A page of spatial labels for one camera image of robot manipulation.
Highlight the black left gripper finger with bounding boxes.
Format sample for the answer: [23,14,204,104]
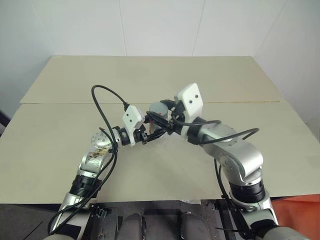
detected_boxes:
[142,128,168,146]
[145,111,171,127]

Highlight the grey jar lid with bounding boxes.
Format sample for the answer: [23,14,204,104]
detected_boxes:
[148,101,169,118]

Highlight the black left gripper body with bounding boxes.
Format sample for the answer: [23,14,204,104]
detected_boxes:
[133,123,148,146]

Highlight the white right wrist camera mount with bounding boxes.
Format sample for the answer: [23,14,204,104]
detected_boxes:
[174,83,205,138]

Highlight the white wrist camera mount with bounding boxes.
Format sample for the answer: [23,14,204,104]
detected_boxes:
[174,83,205,138]
[121,105,145,147]

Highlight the orange fabric object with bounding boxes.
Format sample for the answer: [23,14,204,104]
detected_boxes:
[271,193,320,230]

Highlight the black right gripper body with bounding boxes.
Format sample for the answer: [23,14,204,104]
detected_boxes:
[173,98,187,137]

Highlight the clear jar with red label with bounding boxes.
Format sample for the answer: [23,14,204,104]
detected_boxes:
[147,114,167,137]

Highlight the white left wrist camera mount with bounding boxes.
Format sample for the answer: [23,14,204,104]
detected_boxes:
[121,105,145,147]

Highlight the dark object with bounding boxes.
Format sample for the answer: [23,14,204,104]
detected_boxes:
[0,109,11,138]

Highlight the black base platform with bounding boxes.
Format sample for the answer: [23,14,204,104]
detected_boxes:
[0,198,253,240]

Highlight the dark grey rounded shape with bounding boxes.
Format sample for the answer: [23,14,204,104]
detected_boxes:
[121,212,149,240]

